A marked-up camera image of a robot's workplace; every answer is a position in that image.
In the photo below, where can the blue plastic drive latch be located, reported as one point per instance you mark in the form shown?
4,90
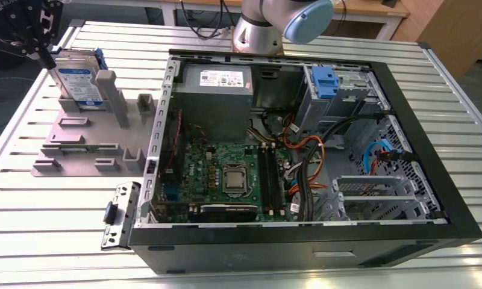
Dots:
324,81

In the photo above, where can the grey parts rack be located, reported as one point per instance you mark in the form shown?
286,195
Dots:
100,135

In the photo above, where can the black graphics card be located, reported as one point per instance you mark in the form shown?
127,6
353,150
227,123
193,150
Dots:
225,210

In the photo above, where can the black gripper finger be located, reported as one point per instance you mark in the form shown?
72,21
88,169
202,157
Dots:
12,39
52,30

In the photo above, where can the green RAM stick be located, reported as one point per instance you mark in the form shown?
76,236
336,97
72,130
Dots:
84,148

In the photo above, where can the black RAM slot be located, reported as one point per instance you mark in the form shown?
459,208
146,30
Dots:
277,180
266,180

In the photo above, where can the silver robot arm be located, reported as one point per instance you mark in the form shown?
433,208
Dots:
261,40

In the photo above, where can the silver metal drive cage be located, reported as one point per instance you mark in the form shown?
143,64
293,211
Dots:
333,111

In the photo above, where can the grey power supply unit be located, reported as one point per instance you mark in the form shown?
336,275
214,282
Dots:
213,114

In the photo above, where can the metal card retainer bracket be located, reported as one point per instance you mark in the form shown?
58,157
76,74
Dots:
122,210

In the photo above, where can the silver CPU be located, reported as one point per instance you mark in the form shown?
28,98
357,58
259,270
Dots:
234,180

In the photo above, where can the black chair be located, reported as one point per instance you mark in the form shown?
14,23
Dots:
4,63

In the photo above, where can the brown wooden cabinet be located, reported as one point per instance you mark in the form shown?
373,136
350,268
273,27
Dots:
459,30

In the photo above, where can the green motherboard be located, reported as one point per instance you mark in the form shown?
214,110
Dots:
233,153

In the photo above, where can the black open PC case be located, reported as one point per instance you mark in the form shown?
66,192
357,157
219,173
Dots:
265,250

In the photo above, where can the CPU socket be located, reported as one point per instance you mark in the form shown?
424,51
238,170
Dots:
235,191

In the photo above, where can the hard disk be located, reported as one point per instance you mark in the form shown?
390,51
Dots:
78,84

